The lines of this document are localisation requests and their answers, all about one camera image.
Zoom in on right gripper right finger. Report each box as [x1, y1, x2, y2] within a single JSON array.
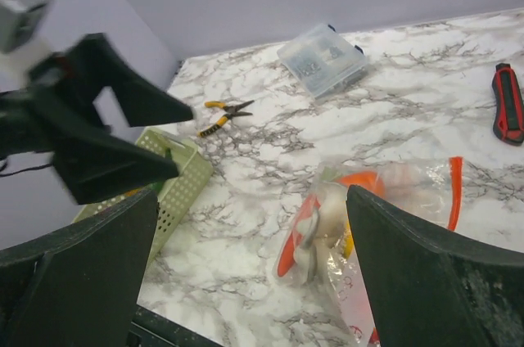
[[347, 187, 523, 346]]

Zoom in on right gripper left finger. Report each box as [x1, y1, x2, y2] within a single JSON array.
[[1, 189, 159, 346]]

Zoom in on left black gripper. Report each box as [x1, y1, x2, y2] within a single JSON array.
[[1, 34, 194, 205]]

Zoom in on clear zip top bag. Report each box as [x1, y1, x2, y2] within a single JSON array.
[[273, 156, 465, 346]]

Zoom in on white toy vegetable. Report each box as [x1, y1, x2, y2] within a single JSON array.
[[293, 183, 349, 283]]

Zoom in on small orange toy pumpkin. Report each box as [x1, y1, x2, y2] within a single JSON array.
[[336, 170, 386, 198]]

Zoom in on orange toy carrot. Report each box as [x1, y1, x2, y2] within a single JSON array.
[[276, 194, 320, 277]]

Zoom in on yellow toy bell pepper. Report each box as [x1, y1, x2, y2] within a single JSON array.
[[342, 227, 355, 259]]

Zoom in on green toy chili pepper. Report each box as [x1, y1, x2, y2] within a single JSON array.
[[151, 148, 173, 195]]

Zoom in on pale green plastic basket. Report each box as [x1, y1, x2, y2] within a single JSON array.
[[71, 125, 215, 270]]

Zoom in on red black utility knife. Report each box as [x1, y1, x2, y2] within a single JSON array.
[[491, 63, 523, 146]]

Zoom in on clear plastic parts box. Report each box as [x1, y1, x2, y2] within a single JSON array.
[[277, 24, 369, 99]]

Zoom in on black mounting base rail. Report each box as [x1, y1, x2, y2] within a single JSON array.
[[125, 305, 221, 347]]

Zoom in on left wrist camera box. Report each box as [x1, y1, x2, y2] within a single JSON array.
[[0, 0, 54, 78]]

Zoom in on yellow handled pliers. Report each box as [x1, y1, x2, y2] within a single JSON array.
[[198, 100, 254, 137]]

